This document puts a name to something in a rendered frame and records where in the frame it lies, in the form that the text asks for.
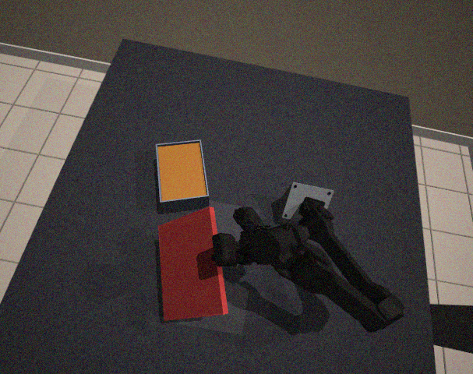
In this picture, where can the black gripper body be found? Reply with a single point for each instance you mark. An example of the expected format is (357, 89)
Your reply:
(228, 252)

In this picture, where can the red lid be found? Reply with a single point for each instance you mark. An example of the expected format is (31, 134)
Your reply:
(192, 284)

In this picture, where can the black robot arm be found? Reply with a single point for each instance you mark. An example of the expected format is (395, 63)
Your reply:
(285, 247)

